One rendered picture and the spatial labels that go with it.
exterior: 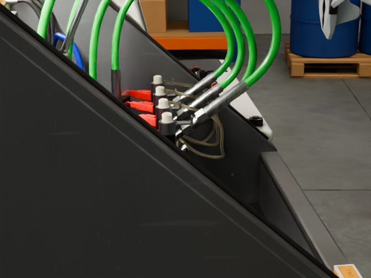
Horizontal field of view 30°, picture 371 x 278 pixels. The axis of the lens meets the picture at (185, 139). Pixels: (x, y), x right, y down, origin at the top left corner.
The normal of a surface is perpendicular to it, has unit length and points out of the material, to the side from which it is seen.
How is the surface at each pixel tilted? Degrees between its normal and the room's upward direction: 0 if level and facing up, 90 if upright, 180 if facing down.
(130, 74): 90
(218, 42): 90
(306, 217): 0
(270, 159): 0
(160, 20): 90
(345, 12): 93
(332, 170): 0
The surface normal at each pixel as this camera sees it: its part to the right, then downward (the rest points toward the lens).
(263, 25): -0.03, 0.34
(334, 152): -0.02, -0.94
